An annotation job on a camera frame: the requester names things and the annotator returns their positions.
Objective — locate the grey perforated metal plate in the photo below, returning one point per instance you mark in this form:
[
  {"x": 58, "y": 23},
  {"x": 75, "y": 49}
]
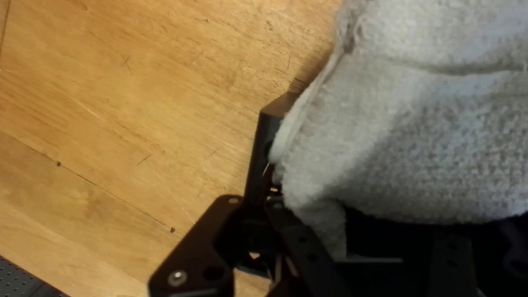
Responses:
[{"x": 22, "y": 282}]

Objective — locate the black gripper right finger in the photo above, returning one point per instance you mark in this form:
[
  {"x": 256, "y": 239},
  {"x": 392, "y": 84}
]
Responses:
[{"x": 468, "y": 264}]

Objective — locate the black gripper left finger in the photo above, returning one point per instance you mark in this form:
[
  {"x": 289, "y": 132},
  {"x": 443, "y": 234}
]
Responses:
[{"x": 258, "y": 175}]

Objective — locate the white terry towel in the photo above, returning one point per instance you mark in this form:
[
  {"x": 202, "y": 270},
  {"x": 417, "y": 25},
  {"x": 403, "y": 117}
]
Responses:
[{"x": 413, "y": 109}]

